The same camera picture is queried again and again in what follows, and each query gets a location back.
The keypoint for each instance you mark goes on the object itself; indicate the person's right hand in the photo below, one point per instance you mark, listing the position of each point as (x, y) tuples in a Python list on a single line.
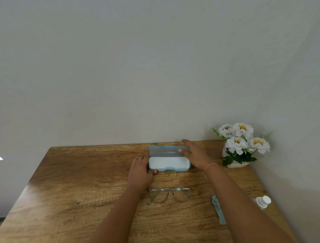
[(197, 155)]

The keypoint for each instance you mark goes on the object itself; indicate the person's left hand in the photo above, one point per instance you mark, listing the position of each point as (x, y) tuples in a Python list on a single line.
[(139, 172)]

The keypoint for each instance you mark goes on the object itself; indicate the person's right thumb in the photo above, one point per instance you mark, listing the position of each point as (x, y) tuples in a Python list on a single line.
[(182, 150)]

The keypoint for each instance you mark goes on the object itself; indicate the person's left thumb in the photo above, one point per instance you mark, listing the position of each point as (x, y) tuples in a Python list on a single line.
[(153, 171)]

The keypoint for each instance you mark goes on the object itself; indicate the light blue glasses case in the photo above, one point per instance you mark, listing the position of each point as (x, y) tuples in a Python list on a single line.
[(169, 158)]

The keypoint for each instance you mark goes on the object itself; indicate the person's left forearm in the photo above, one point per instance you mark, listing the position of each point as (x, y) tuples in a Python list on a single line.
[(117, 215)]

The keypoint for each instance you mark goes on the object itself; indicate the person's right forearm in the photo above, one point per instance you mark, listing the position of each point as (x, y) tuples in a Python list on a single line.
[(247, 207)]

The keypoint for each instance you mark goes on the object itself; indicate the pink thread wristband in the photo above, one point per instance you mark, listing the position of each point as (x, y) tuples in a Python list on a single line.
[(210, 166)]

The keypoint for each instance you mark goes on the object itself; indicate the white flower vase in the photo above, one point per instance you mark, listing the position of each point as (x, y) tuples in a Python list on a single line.
[(236, 164)]

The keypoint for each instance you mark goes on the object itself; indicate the white artificial flowers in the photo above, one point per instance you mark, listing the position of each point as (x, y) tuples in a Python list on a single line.
[(241, 140)]

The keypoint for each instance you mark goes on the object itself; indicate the light blue cleaning cloth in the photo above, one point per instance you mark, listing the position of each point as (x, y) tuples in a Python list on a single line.
[(218, 209)]

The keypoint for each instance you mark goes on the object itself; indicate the white cap clear bottle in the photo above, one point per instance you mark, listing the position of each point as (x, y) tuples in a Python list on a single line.
[(262, 201)]

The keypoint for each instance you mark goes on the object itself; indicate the clear frame eyeglasses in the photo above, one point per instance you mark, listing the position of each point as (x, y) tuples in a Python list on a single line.
[(170, 194)]

